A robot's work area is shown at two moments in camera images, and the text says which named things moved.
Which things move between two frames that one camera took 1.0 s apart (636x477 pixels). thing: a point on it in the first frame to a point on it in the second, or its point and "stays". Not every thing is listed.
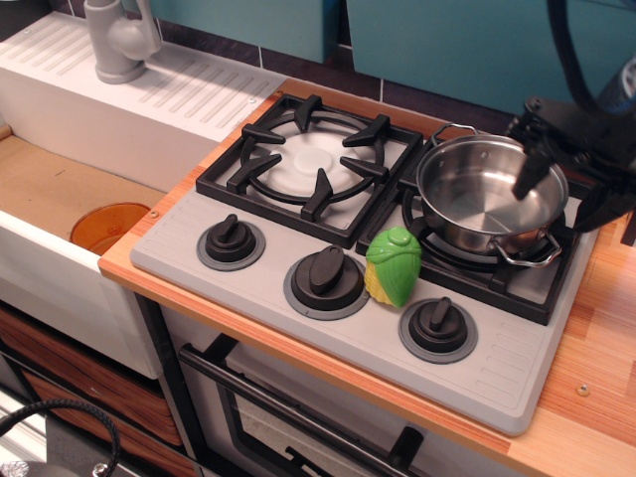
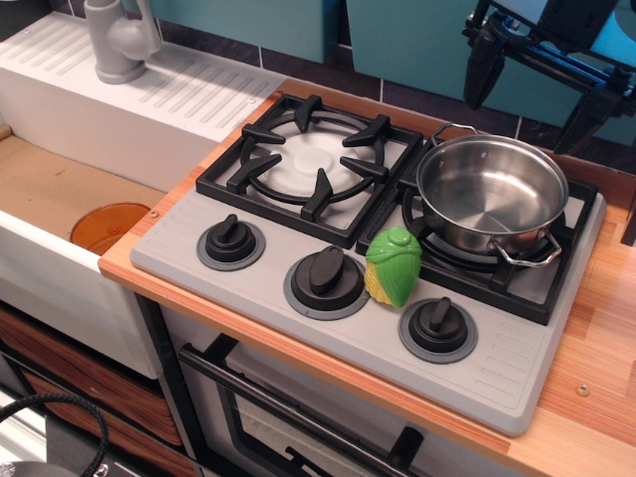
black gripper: x=603 y=143 to x=563 y=37
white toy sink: x=71 y=142 stays
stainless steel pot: x=465 y=196 stays
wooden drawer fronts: x=56 y=367 stays
